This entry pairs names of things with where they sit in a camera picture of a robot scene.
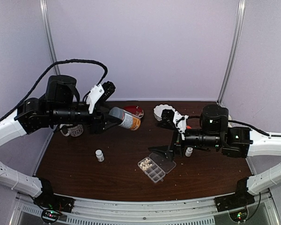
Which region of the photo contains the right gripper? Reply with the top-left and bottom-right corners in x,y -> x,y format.
148,128 -> 221,162

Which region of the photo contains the grey capped supplement bottle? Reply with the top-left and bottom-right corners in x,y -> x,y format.
109,107 -> 141,131

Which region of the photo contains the small white bottle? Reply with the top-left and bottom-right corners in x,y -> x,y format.
95,149 -> 104,162
185,147 -> 193,157

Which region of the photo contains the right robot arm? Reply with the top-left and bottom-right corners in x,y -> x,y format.
149,105 -> 281,207

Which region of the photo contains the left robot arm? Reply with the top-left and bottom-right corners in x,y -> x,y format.
0,75 -> 120,208

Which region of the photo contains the white scalloped dish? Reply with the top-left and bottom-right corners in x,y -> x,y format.
153,104 -> 175,121

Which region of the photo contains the red floral plate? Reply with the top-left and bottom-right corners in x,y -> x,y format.
124,105 -> 144,120

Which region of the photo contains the clear plastic pill organizer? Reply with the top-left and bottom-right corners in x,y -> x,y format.
138,153 -> 176,183

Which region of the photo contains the floral mug yellow inside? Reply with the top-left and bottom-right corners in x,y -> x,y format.
59,124 -> 84,137

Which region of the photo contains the white cup at right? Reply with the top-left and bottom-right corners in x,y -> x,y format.
228,115 -> 233,128

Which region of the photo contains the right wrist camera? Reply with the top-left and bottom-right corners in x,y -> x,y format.
162,110 -> 189,134

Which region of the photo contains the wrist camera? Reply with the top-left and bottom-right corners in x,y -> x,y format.
83,81 -> 116,114
162,110 -> 189,134

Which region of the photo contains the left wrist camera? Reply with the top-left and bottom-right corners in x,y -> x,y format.
83,81 -> 116,114

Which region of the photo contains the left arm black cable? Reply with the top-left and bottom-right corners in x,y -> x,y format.
0,59 -> 108,127

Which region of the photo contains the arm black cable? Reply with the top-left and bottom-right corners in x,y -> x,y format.
0,59 -> 108,127
187,114 -> 281,136

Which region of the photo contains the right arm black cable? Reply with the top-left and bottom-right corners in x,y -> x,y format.
187,114 -> 281,136

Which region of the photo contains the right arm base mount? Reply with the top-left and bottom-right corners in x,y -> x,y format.
214,177 -> 255,223

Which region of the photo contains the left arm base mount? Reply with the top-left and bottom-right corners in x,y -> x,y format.
32,178 -> 74,225

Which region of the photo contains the front aluminium rail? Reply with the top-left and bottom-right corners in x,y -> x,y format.
7,191 -> 281,225

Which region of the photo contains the left aluminium frame post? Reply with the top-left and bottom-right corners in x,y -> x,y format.
39,0 -> 57,63

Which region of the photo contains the aluminium frame post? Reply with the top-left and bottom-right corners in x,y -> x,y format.
217,0 -> 246,105
39,0 -> 57,63

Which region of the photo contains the right aluminium frame post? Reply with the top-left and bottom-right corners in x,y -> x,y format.
217,0 -> 246,105

